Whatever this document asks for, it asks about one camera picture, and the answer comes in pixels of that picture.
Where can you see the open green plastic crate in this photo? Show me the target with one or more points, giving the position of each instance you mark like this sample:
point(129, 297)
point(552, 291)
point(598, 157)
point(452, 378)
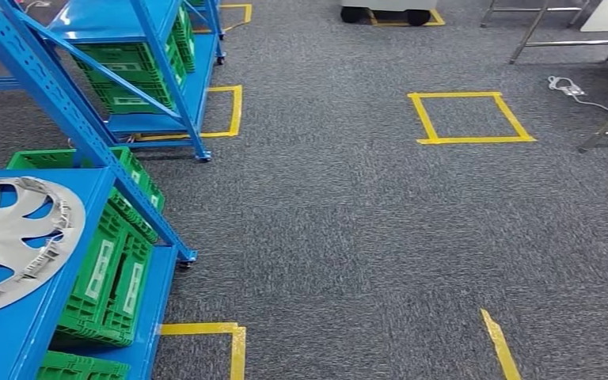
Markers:
point(36, 157)

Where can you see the yellow floor tape outline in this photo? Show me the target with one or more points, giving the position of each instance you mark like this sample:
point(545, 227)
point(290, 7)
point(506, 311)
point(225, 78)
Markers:
point(238, 356)
point(472, 140)
point(500, 346)
point(236, 110)

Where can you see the grey floor socket box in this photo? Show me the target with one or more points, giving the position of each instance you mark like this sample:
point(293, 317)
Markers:
point(575, 92)

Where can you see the grey plastic wheel hubcap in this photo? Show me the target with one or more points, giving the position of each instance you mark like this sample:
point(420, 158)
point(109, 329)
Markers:
point(0, 246)

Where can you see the small blue metal rack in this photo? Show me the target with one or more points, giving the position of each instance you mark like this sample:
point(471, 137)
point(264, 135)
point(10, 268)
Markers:
point(99, 21)

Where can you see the white wheeled cart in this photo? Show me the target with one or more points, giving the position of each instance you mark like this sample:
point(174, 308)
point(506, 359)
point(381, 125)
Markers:
point(388, 4)

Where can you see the steel table frame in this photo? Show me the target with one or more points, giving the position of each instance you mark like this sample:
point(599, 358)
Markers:
point(571, 43)
point(535, 9)

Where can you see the blue metal shelf rack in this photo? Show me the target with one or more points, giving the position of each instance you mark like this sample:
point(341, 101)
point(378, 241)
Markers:
point(0, 346)

